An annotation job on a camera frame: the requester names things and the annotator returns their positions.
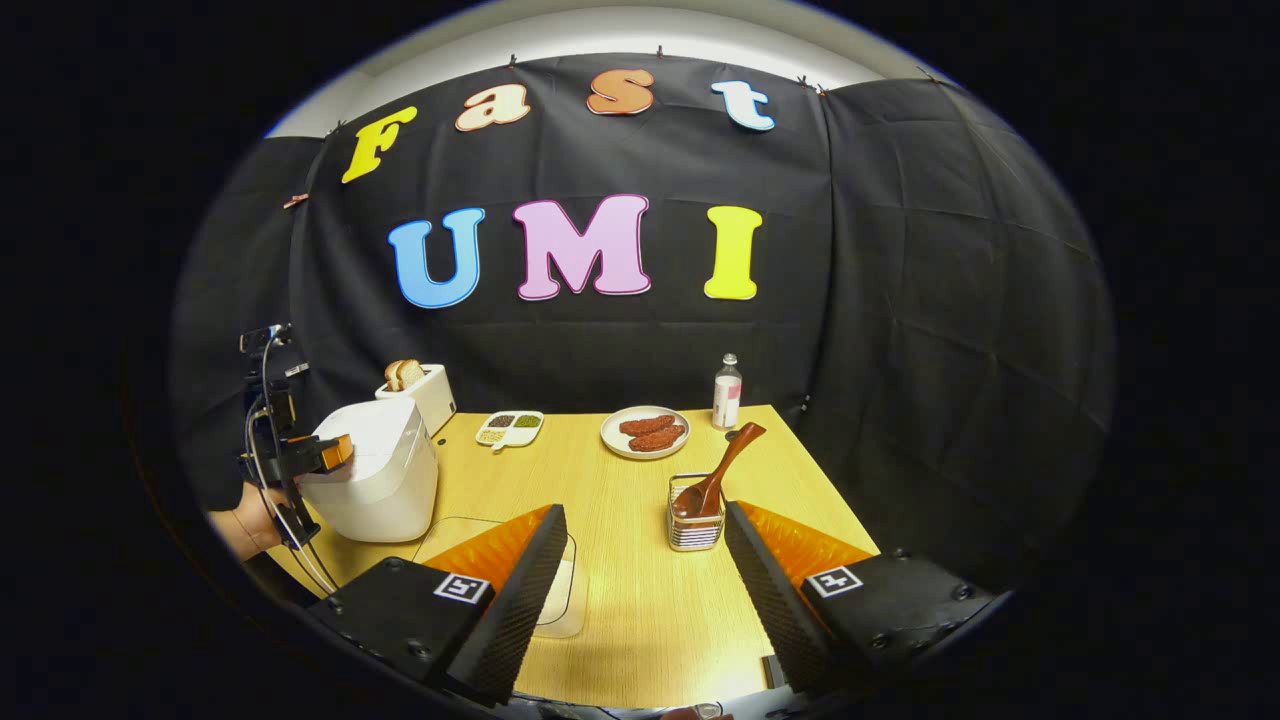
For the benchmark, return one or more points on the pink cloth clip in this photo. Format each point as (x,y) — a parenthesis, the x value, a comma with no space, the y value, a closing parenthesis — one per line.
(296,201)

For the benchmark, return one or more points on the brown wooden spoon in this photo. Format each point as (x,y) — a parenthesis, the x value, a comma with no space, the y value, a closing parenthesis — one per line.
(725,465)

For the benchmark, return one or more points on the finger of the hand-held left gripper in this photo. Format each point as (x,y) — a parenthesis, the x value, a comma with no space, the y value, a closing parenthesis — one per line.
(325,455)

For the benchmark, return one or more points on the white divided grain dish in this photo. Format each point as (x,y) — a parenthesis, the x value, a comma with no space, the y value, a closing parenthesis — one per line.
(510,428)

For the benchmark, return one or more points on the toasted bread slice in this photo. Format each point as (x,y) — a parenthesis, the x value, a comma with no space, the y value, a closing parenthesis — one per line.
(393,375)
(411,373)

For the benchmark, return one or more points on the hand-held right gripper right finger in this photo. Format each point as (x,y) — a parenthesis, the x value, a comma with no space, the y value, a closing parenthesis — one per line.
(775,610)

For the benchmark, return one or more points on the small pink label bottle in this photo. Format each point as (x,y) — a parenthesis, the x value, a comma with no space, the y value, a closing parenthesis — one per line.
(727,395)

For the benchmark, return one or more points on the white round plate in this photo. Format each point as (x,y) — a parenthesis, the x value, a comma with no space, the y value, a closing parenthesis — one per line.
(612,440)

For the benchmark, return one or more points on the red sausage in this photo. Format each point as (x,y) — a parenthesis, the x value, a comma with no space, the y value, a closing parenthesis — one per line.
(657,439)
(647,425)

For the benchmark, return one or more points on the white rice cooker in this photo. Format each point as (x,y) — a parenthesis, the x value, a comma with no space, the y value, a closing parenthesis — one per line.
(390,490)

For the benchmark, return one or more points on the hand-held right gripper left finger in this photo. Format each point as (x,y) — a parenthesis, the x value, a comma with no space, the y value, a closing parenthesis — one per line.
(510,610)

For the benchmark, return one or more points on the white toaster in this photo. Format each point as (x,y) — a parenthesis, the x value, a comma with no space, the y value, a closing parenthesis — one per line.
(435,400)

